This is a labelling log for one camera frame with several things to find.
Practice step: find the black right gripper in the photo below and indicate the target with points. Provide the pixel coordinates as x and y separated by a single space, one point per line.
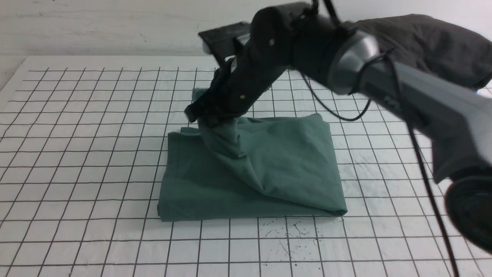
235 87

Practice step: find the green long-sleeve shirt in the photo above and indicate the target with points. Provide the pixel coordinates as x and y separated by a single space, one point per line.
251 167

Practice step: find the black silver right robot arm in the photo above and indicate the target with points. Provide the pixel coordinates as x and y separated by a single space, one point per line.
347 60

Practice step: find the dark grey crumpled garment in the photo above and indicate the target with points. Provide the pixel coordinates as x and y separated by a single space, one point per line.
443 49

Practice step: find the white grid-pattern table cloth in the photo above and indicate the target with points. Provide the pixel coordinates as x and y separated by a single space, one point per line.
84 148

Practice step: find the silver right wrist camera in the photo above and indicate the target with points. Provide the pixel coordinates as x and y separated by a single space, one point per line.
225 41

